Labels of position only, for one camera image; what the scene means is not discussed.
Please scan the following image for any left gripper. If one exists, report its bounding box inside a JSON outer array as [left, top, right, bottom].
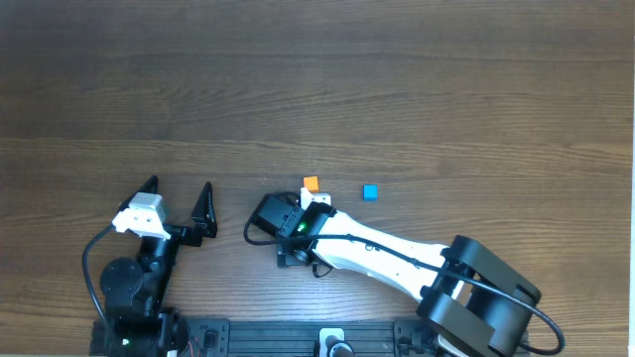
[[118, 175, 218, 248]]

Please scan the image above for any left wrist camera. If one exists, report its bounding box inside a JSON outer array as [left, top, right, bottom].
[[111, 191, 170, 241]]

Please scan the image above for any mounting rail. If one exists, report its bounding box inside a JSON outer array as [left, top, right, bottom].
[[91, 316, 530, 357]]

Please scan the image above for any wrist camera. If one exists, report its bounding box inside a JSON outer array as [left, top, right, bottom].
[[111, 191, 170, 241], [300, 186, 332, 210]]

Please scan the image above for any black cable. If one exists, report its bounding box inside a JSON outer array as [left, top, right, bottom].
[[242, 191, 567, 356], [81, 223, 131, 348]]

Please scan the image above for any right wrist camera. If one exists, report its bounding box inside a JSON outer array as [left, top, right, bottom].
[[300, 186, 332, 210]]

